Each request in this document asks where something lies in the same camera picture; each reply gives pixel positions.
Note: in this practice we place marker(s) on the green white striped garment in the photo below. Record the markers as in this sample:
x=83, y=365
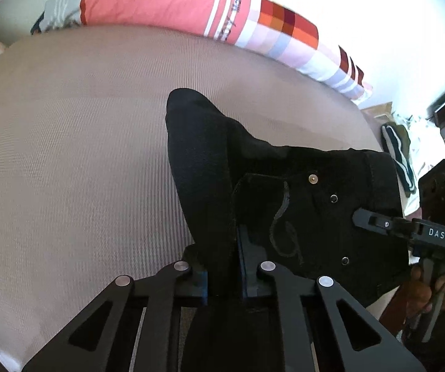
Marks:
x=396, y=142

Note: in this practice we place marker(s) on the white crumpled cloth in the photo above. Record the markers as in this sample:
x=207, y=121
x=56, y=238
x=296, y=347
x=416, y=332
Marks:
x=426, y=150

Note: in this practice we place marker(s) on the beige bed mattress sheet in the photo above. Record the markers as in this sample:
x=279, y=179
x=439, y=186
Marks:
x=85, y=187

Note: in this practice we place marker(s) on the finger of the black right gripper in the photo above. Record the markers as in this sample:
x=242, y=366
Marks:
x=372, y=221

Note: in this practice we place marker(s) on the pink checkered long pillow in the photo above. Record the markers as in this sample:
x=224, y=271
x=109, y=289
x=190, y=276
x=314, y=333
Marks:
x=261, y=26

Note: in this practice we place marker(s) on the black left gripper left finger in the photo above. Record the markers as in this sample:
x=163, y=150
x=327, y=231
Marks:
x=131, y=324

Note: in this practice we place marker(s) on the cardboard box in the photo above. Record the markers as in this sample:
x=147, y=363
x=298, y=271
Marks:
x=382, y=113

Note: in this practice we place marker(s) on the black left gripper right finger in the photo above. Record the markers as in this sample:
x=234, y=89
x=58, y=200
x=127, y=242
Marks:
x=311, y=324

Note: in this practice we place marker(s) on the black pants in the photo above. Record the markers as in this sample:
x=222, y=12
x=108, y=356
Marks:
x=297, y=203

